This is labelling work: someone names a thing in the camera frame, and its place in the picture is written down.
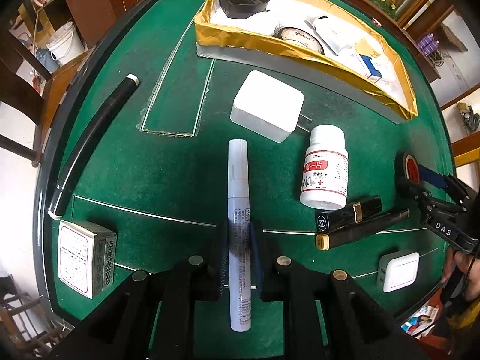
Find blue-grey water jug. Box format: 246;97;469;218
35;47;61;74

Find wooden chair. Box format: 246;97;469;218
0;30;91;167

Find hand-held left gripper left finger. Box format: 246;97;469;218
49;225;230;360

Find black pen tan cap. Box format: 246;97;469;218
314;208;410;250

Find wooden stool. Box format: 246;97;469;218
0;274;72;360

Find blue and white carton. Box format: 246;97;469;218
356;53;387;82

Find black tape roll red core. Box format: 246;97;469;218
394;151;422;186

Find person's right hand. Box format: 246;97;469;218
442;248;458;283

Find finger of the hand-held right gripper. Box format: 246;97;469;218
395;178;437;227
418;164;480;207

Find white plastic bucket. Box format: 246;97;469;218
46;22;85;66

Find white marker pen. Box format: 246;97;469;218
227;139;253;332

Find gold-lined shallow box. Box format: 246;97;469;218
194;0;419;121

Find black rod white ends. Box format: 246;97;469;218
49;75;140;220

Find black lipstick gold band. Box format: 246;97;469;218
315;196;383;233

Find colourful packets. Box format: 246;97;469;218
401;304;439;336

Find grey tape roll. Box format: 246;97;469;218
273;26;320;50

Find black fan housing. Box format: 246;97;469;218
219;0;271;20

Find large white power adapter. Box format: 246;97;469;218
230;70;312;143

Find white pouch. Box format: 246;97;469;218
307;14;362;57

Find small grey-green carton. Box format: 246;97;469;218
57;220;118;300

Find small white power adapter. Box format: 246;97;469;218
377;249;421;293

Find white bottle red label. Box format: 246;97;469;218
300;124;349;211

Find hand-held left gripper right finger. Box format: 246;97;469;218
248;220;432;360

